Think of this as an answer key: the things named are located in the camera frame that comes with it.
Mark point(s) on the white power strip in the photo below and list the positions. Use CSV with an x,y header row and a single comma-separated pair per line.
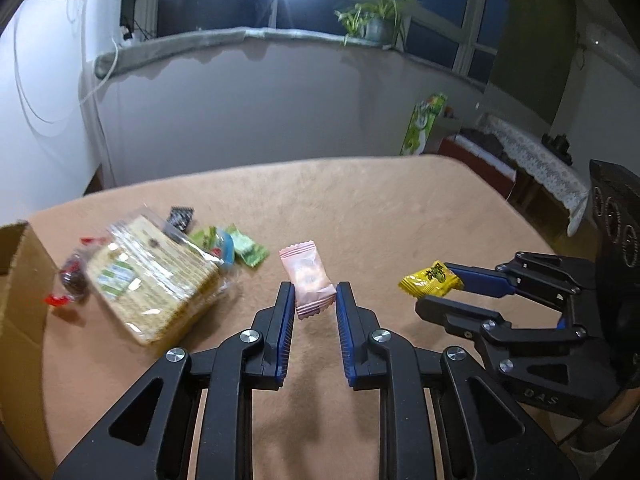
x,y
126,34

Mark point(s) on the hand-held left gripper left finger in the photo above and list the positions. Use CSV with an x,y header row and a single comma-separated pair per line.
x,y
285,330

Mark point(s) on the green carton box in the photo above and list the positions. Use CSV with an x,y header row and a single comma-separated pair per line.
x,y
420,130

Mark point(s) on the clear packet of crackers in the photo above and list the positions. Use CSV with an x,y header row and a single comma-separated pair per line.
x,y
155,280

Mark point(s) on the light green snack packet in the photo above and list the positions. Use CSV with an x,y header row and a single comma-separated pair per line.
x,y
205,237

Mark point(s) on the grey window sill cloth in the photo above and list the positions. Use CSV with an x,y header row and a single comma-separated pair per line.
x,y
175,47

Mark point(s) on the yellow candy packet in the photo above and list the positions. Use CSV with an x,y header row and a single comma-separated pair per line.
x,y
430,280

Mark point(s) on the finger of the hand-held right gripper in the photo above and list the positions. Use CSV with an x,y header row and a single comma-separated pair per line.
x,y
450,312
482,280

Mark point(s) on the person's right hand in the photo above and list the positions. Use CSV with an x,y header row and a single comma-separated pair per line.
x,y
620,410

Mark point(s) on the olive curtain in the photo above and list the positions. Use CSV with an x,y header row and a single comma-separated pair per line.
x,y
535,35

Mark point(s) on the window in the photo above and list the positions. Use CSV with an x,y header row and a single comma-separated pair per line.
x,y
210,7

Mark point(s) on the red open box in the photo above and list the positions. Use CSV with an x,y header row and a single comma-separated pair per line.
x,y
470,155

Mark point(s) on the potted spider plant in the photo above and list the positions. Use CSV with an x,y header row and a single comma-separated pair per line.
x,y
377,27

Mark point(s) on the small dark object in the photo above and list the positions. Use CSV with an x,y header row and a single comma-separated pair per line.
x,y
557,147

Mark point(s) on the black patterned snack packet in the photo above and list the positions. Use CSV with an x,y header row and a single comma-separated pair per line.
x,y
180,217

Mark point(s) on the dark snack packet red ends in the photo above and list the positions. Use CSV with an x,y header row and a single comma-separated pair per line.
x,y
75,280

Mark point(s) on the white cabinet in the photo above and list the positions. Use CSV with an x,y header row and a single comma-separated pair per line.
x,y
40,160

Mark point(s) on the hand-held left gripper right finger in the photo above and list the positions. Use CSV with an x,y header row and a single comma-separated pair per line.
x,y
345,330

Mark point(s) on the green candy packet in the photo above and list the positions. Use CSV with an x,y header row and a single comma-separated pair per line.
x,y
250,250

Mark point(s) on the pink candy packet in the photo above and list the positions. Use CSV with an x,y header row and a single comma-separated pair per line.
x,y
307,275

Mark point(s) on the grey cardboard carton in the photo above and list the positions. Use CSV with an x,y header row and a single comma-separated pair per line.
x,y
447,132

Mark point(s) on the lace-covered side table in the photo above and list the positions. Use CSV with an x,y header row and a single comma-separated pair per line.
x,y
540,160

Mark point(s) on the cardboard box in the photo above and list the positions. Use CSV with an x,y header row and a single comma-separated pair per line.
x,y
20,320

